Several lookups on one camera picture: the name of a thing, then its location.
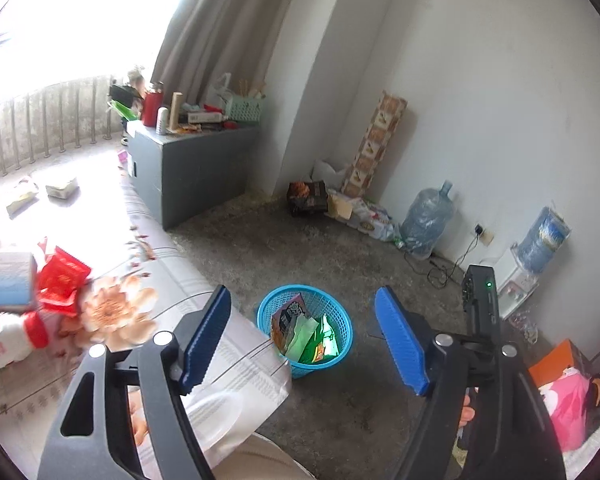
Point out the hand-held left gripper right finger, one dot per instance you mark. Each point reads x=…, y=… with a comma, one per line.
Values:
x=400, y=342

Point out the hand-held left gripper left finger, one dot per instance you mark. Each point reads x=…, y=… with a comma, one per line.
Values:
x=205, y=342

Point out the bright green snack packet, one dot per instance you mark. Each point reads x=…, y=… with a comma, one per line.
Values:
x=330, y=340

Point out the brown snack packet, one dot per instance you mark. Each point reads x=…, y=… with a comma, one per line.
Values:
x=287, y=317

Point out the blue plastic wastebasket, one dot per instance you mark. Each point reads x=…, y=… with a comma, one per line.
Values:
x=310, y=371

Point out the pale green snack packet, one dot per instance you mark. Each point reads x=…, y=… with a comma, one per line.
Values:
x=302, y=336

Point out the person's right hand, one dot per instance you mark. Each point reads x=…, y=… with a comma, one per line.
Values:
x=466, y=410

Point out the white water dispenser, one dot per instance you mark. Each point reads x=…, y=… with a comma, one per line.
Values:
x=517, y=285

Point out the floral plastic tablecloth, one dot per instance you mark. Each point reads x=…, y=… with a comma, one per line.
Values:
x=170, y=260

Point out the orange cardboard box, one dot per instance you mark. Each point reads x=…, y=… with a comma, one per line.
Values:
x=560, y=360

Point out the empty blue water jug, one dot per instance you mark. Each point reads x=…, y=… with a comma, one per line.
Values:
x=425, y=220

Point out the wrapped pack of bottles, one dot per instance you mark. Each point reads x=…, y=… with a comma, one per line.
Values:
x=372, y=220

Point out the person's right leg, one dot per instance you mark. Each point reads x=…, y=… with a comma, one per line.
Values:
x=260, y=462

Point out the pink plastic bag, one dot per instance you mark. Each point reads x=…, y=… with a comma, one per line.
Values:
x=570, y=407

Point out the red foil packet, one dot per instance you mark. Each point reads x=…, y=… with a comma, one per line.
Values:
x=60, y=280

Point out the dark snack box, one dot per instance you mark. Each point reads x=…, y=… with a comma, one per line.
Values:
x=310, y=197

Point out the grey cabinet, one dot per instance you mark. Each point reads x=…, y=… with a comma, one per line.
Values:
x=205, y=170

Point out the white plastic bag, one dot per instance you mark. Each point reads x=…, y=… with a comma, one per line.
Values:
x=219, y=91
x=330, y=172

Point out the patterned long box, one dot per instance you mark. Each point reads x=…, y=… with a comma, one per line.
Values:
x=375, y=145

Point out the white bottle red cap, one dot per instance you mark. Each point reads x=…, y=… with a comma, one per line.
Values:
x=5, y=342

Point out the blue white carton box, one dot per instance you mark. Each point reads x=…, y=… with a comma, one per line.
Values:
x=5, y=280

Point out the small boxes pile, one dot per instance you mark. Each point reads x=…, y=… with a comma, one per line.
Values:
x=202, y=117

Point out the small white bottle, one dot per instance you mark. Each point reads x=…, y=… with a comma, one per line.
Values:
x=162, y=121

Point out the brown noodle packet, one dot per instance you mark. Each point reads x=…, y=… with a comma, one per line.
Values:
x=22, y=197

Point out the beige cardboard tube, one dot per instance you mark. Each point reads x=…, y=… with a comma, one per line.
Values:
x=176, y=110

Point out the green plastic basket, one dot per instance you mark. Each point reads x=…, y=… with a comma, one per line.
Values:
x=245, y=110

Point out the red thermos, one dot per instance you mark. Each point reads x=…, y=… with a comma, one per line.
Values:
x=151, y=105

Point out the stuffed toy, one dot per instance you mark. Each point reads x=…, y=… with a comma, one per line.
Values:
x=137, y=82

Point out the metal balcony railing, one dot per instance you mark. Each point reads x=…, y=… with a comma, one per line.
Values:
x=40, y=120

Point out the beige curtain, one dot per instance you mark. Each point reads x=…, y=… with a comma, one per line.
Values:
x=220, y=25

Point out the white wall socket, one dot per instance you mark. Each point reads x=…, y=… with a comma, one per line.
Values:
x=485, y=236

